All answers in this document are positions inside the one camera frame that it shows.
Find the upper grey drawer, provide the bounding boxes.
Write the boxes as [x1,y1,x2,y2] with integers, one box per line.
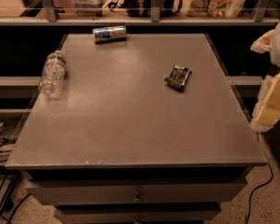
[26,178,246,206]

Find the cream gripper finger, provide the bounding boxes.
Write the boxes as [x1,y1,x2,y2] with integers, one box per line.
[250,30,274,53]
[250,73,280,133]

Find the grey drawer cabinet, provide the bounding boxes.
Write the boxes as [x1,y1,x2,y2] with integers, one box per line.
[5,32,269,224]

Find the black backpack on shelf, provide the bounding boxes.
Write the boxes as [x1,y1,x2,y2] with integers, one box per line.
[121,0,183,17]

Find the grey drawer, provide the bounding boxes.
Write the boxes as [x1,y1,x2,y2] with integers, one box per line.
[54,203,221,224]
[26,178,246,206]

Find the black cables left floor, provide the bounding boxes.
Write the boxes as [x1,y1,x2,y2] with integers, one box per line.
[0,115,32,224]

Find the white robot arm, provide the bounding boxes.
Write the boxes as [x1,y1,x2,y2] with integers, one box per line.
[250,22,280,133]

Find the printed snack bag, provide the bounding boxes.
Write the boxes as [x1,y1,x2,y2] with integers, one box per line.
[187,0,245,18]

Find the lower grey drawer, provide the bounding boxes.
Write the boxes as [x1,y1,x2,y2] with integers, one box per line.
[54,203,221,224]

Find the blue silver drink can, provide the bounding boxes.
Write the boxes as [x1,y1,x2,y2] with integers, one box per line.
[92,25,127,43]

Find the clear plastic water bottle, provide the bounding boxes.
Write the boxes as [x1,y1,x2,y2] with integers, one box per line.
[38,50,66,100]

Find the black cable right floor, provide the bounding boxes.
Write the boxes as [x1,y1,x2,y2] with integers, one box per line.
[244,161,274,224]

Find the black rxbar chocolate wrapper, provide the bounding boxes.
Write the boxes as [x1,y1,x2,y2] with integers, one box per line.
[164,64,192,91]

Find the grey metal shelf rail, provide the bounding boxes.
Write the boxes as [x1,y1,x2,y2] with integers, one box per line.
[0,0,280,26]

